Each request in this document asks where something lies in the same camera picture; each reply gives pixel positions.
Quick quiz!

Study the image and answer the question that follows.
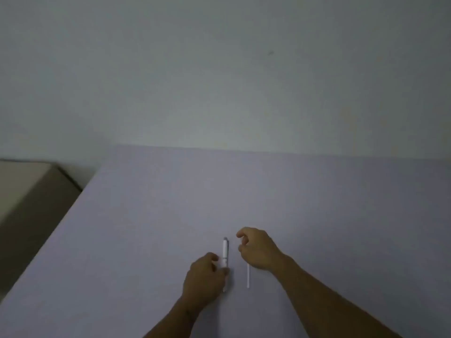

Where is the person's left hand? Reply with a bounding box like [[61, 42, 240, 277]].
[[181, 252, 231, 309]]

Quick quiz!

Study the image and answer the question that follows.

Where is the beige cabinet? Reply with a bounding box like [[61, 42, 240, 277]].
[[0, 160, 84, 303]]

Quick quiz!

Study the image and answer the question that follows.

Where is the person's right forearm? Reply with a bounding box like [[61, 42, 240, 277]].
[[271, 255, 402, 338]]

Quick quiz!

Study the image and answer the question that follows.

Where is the person's right hand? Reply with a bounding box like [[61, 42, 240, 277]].
[[236, 227, 294, 274]]

